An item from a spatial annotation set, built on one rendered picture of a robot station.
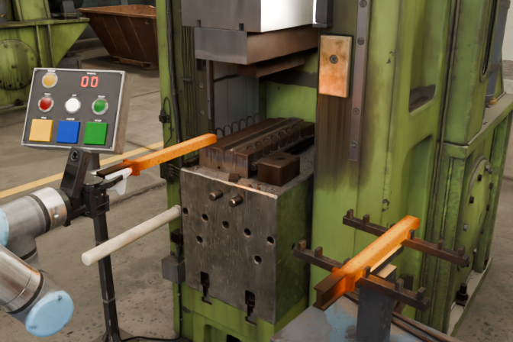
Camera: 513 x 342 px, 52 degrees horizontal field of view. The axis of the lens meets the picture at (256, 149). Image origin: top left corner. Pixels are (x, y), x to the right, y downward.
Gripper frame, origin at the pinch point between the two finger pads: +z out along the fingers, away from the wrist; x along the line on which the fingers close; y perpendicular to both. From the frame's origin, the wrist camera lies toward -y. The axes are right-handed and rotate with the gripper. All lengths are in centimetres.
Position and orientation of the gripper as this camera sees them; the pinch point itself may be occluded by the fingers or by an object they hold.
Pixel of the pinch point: (124, 167)
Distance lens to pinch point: 135.0
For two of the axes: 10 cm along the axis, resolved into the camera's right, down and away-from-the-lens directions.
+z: 5.7, -2.9, 7.7
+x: 8.2, 2.0, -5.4
